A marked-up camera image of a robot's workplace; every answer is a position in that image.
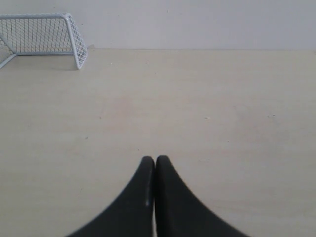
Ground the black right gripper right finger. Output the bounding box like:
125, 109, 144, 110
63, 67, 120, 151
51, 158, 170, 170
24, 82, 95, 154
155, 155, 247, 237

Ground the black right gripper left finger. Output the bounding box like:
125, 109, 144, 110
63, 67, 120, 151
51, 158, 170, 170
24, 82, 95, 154
69, 156, 155, 237

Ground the white miniature mesh soccer goal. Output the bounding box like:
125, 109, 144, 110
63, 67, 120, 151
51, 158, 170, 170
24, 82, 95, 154
0, 13, 88, 70

